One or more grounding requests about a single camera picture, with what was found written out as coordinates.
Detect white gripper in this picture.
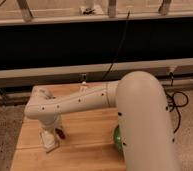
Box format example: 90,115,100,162
42,121,62,138

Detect red chili pepper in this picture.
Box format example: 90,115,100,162
55,128,65,139

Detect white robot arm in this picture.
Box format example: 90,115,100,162
25,71,180,171

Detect white sponge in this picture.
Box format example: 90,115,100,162
40,131,59,153

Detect wooden table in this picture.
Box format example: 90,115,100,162
11,108,126,171

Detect green bowl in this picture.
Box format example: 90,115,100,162
113,126,123,154

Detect black floor cables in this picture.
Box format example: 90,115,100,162
164,71,190,134

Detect black hanging cable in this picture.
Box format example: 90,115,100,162
101,11,131,81

